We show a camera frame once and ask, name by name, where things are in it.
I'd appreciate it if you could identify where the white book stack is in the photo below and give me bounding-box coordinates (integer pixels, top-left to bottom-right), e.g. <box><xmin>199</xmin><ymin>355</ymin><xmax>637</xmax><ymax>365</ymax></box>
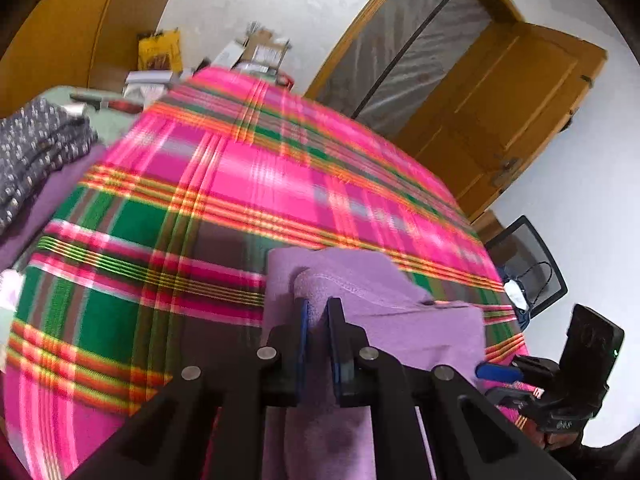
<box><xmin>122</xmin><ymin>70</ymin><xmax>180</xmax><ymax>108</ymax></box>

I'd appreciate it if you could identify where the black sleeved right forearm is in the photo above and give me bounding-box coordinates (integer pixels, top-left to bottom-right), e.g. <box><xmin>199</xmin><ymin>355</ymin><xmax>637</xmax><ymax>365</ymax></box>
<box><xmin>549</xmin><ymin>427</ymin><xmax>640</xmax><ymax>480</ymax></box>

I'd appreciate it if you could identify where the pink plaid tablecloth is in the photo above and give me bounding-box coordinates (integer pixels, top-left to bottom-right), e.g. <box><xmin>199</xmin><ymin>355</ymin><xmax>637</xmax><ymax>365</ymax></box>
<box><xmin>3</xmin><ymin>68</ymin><xmax>526</xmax><ymax>479</ymax></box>

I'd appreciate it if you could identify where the cardboard box with label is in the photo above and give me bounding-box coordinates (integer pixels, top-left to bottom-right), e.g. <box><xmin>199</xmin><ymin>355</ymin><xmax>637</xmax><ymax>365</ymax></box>
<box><xmin>241</xmin><ymin>22</ymin><xmax>292</xmax><ymax>70</ymax></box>

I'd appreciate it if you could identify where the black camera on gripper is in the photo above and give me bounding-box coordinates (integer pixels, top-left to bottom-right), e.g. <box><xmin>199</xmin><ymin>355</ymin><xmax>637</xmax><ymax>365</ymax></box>
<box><xmin>560</xmin><ymin>304</ymin><xmax>625</xmax><ymax>399</ymax></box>

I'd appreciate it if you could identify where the black mesh chair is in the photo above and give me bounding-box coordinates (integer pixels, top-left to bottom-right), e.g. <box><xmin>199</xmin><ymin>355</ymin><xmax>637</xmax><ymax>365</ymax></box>
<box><xmin>485</xmin><ymin>216</ymin><xmax>568</xmax><ymax>330</ymax></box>

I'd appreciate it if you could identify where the wooden door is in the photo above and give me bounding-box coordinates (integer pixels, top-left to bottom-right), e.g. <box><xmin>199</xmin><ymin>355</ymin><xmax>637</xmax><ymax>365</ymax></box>
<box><xmin>395</xmin><ymin>22</ymin><xmax>608</xmax><ymax>220</ymax></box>

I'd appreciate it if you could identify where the wooden wardrobe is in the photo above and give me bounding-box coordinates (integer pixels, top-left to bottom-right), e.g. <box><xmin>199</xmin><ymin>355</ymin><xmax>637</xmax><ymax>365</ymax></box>
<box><xmin>1</xmin><ymin>0</ymin><xmax>168</xmax><ymax>116</ymax></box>

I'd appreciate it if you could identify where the plastic covered doorway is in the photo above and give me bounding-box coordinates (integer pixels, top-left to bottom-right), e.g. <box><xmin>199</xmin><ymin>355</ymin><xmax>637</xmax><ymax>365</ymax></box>
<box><xmin>306</xmin><ymin>0</ymin><xmax>521</xmax><ymax>139</ymax></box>

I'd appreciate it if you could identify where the person's right hand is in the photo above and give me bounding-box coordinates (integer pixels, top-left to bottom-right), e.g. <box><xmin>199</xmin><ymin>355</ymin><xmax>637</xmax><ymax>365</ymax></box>
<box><xmin>528</xmin><ymin>429</ymin><xmax>582</xmax><ymax>451</ymax></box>

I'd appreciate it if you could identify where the yellow paper bag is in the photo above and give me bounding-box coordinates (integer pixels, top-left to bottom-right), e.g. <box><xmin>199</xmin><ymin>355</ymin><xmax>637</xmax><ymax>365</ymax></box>
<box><xmin>137</xmin><ymin>28</ymin><xmax>183</xmax><ymax>73</ymax></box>

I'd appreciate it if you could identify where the dark floral folded garment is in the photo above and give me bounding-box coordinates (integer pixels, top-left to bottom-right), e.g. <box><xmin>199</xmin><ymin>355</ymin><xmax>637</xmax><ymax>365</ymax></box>
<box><xmin>1</xmin><ymin>98</ymin><xmax>98</xmax><ymax>231</ymax></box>

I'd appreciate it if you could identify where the red handled knife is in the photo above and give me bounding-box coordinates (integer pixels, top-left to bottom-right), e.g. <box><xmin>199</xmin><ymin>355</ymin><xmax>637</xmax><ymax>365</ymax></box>
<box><xmin>70</xmin><ymin>93</ymin><xmax>143</xmax><ymax>115</ymax></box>

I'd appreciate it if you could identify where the purple fleece garment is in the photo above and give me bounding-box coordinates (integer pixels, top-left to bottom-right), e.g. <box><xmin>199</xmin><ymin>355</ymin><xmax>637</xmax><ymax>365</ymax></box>
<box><xmin>262</xmin><ymin>247</ymin><xmax>485</xmax><ymax>479</ymax></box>

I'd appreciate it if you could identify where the purple folded garment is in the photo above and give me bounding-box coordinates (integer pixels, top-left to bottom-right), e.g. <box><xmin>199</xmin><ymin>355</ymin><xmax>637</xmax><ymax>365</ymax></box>
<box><xmin>0</xmin><ymin>142</ymin><xmax>106</xmax><ymax>271</ymax></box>

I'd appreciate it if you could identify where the white box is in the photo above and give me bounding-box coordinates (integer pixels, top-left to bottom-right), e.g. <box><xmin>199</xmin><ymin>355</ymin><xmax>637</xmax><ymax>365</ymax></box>
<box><xmin>212</xmin><ymin>40</ymin><xmax>245</xmax><ymax>70</ymax></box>

